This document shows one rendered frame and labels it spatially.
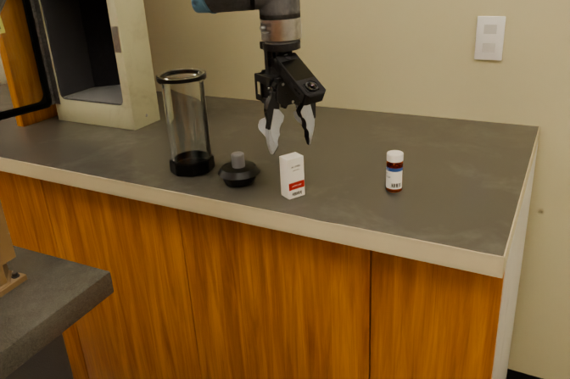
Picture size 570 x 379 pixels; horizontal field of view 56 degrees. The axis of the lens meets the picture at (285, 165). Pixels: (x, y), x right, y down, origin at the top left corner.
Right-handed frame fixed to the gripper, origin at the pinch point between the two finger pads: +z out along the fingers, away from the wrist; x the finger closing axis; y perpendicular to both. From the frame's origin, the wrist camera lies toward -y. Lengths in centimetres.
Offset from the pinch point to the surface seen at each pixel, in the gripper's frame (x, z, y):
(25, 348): 54, 13, -14
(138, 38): 6, -15, 69
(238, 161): 6.2, 5.4, 11.8
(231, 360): 13, 55, 12
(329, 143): -23.8, 10.7, 19.7
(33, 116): 34, 8, 95
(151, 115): 6, 8, 69
